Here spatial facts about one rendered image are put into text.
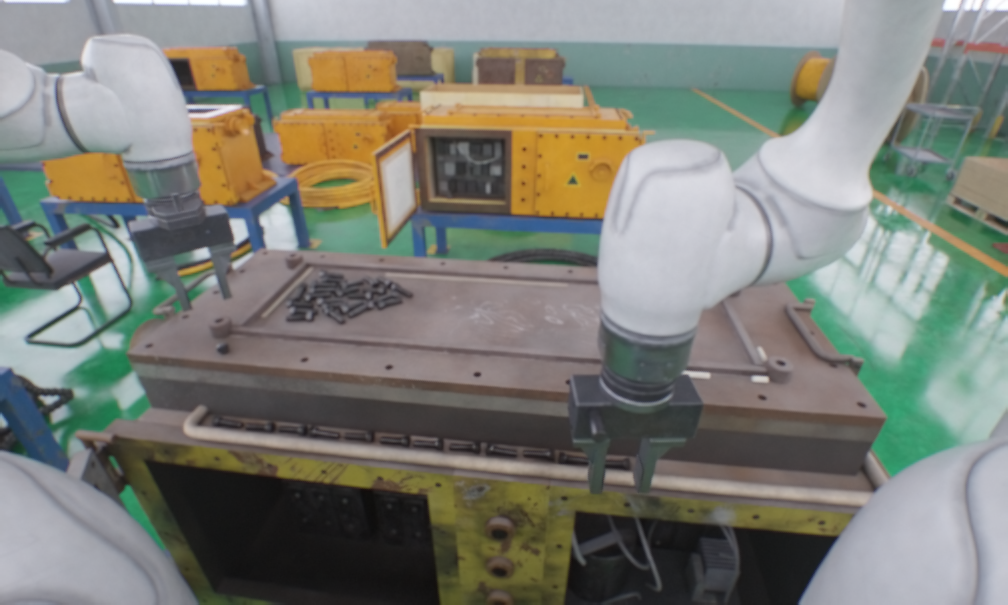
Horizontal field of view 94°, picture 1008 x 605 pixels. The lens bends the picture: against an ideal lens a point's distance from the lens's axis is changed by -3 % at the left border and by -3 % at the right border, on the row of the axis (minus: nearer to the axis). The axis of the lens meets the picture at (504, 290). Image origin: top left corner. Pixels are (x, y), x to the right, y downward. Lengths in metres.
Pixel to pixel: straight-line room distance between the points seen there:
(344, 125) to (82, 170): 3.30
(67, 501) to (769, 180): 0.51
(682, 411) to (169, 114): 0.74
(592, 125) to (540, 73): 5.75
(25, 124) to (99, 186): 3.95
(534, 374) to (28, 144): 0.76
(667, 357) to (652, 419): 0.10
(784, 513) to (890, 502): 0.63
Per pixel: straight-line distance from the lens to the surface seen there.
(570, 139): 3.31
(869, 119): 0.48
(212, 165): 4.11
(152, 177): 0.84
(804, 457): 0.97
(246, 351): 0.99
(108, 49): 0.82
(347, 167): 6.86
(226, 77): 11.10
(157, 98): 0.82
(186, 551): 1.36
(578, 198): 3.42
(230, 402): 1.05
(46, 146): 0.86
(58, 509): 0.29
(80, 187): 4.90
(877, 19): 0.42
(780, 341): 1.05
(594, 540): 1.16
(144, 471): 1.19
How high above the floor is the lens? 1.89
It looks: 30 degrees down
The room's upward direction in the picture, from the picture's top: straight up
